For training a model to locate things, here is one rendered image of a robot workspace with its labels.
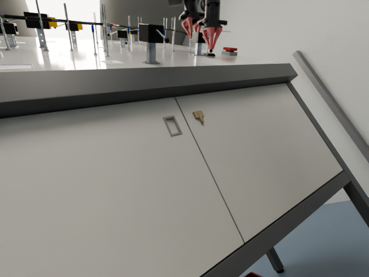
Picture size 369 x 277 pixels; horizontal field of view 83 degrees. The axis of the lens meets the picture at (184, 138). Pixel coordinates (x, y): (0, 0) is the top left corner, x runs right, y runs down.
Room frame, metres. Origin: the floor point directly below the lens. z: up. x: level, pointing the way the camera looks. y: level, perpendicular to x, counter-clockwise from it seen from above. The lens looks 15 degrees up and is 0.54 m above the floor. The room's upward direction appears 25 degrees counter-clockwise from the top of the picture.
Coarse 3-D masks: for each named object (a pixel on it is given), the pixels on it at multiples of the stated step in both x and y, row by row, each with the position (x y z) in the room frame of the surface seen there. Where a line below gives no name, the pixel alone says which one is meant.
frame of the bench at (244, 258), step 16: (320, 128) 0.84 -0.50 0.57; (336, 176) 0.79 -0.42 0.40; (352, 176) 0.84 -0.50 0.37; (320, 192) 0.71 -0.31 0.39; (336, 192) 0.76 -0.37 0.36; (352, 192) 0.84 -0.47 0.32; (304, 208) 0.65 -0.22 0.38; (368, 208) 0.83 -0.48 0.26; (272, 224) 0.57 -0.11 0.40; (288, 224) 0.60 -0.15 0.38; (368, 224) 0.85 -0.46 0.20; (256, 240) 0.53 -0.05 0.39; (272, 240) 0.56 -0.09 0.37; (240, 256) 0.50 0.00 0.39; (256, 256) 0.52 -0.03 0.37; (272, 256) 1.29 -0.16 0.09; (208, 272) 0.46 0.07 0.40; (224, 272) 0.47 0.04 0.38; (240, 272) 0.49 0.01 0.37
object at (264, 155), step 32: (192, 96) 0.55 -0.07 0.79; (224, 96) 0.62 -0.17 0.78; (256, 96) 0.70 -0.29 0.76; (288, 96) 0.80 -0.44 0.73; (192, 128) 0.52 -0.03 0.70; (224, 128) 0.58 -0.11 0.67; (256, 128) 0.65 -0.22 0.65; (288, 128) 0.74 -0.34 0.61; (224, 160) 0.55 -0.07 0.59; (256, 160) 0.61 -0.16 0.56; (288, 160) 0.68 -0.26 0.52; (320, 160) 0.77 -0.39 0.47; (224, 192) 0.52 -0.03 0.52; (256, 192) 0.58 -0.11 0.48; (288, 192) 0.64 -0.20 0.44; (256, 224) 0.55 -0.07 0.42
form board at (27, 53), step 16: (0, 48) 0.49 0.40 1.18; (16, 48) 0.52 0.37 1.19; (32, 48) 0.55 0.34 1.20; (48, 48) 0.58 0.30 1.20; (64, 48) 0.62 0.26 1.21; (80, 48) 0.65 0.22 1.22; (96, 48) 0.70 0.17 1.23; (112, 48) 0.74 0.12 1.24; (144, 48) 0.86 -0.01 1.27; (160, 48) 0.92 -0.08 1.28; (176, 48) 1.00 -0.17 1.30; (192, 48) 1.09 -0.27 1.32; (32, 64) 0.37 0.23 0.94; (48, 64) 0.38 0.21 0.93; (64, 64) 0.40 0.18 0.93; (80, 64) 0.41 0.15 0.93; (96, 64) 0.43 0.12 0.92; (112, 64) 0.45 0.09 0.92; (128, 64) 0.47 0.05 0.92; (144, 64) 0.49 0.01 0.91; (160, 64) 0.52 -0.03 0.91; (176, 64) 0.54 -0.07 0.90; (192, 64) 0.57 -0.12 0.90; (208, 64) 0.60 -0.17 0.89; (224, 64) 0.63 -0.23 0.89; (240, 64) 0.67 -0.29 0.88
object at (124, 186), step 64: (0, 128) 0.31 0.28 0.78; (64, 128) 0.36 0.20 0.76; (128, 128) 0.43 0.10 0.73; (0, 192) 0.30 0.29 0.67; (64, 192) 0.35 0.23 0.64; (128, 192) 0.40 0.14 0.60; (192, 192) 0.48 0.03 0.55; (0, 256) 0.29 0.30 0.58; (64, 256) 0.33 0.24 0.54; (128, 256) 0.38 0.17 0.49; (192, 256) 0.44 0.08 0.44
